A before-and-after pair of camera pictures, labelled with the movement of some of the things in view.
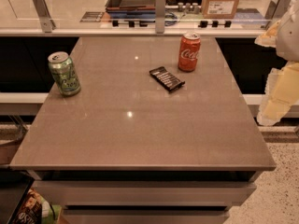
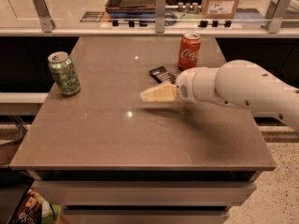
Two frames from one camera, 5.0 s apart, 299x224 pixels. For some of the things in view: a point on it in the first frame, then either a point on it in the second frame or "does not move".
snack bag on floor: (31, 210) does not move
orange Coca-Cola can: (190, 48) does not move
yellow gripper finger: (269, 37) to (149, 95)
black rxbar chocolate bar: (166, 79) does not move
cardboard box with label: (220, 1) does not move
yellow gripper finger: (282, 92) to (165, 92)
